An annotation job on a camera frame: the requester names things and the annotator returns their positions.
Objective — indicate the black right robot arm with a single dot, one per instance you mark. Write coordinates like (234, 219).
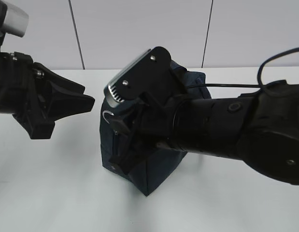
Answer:
(259, 128)

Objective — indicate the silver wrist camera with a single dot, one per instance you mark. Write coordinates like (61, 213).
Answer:
(137, 76)
(13, 20)

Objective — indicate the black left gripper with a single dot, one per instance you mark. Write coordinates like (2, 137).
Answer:
(19, 82)

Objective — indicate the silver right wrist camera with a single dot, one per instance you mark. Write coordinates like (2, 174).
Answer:
(137, 76)

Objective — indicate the dark blue insulated lunch bag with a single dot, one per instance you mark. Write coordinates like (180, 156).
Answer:
(150, 173)

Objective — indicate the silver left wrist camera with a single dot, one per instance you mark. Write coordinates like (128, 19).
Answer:
(13, 20)

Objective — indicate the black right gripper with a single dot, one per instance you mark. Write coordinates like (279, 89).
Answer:
(152, 122)

